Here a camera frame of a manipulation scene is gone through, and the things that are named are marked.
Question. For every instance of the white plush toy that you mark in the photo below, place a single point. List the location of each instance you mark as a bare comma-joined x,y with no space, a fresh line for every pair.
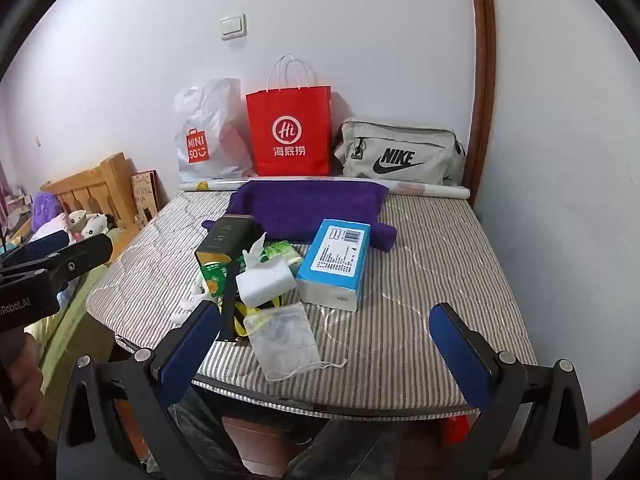
77,221
97,226

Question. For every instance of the person's left hand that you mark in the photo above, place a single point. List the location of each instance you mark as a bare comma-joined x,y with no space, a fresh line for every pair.
27,380

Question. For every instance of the picture frame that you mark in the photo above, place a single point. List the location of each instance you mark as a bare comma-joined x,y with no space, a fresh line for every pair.
145,195

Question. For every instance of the white sponge block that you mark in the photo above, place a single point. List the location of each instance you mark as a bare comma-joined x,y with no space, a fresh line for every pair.
265,282

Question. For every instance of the green blanket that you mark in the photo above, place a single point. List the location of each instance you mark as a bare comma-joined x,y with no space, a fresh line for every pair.
75,310

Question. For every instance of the red paper bag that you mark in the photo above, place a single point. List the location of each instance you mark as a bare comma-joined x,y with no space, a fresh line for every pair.
290,110

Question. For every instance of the rolled printed paper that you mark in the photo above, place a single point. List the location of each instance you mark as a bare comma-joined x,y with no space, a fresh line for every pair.
430,191

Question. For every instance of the blue tissue pack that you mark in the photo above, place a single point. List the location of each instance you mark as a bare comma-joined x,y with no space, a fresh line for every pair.
335,255

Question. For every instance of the white mesh bag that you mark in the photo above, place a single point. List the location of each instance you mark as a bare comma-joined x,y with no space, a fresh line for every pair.
285,340

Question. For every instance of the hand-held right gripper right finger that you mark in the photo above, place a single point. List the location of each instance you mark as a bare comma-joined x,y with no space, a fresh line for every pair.
460,355

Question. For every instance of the white plastic bag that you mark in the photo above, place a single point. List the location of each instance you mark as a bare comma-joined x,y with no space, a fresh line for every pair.
210,125

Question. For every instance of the purple plush toy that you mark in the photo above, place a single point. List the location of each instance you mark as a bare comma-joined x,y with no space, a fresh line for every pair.
46,210

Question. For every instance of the wooden headboard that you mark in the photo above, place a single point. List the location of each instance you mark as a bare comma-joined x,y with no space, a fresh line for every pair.
100,180

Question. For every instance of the white wall switch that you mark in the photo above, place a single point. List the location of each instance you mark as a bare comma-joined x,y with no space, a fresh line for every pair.
233,26

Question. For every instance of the dark tin box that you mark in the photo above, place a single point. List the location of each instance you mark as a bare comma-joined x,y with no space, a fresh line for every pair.
225,240

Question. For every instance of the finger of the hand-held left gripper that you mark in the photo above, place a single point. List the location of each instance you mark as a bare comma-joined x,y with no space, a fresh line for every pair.
80,257
35,247

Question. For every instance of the purple towel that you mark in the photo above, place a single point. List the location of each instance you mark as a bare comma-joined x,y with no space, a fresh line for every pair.
300,210

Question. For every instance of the brown wooden door frame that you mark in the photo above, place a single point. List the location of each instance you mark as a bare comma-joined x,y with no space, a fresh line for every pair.
482,85

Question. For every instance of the green tissue pack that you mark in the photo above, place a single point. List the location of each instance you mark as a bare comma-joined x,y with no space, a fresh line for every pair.
215,280

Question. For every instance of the grey waist bag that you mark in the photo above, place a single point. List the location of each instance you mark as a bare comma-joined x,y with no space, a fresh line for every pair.
400,145

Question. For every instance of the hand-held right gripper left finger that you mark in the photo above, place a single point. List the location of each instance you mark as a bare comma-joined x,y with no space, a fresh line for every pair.
192,350

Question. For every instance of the striped purple curtain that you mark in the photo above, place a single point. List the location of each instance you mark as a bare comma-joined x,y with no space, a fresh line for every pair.
4,190

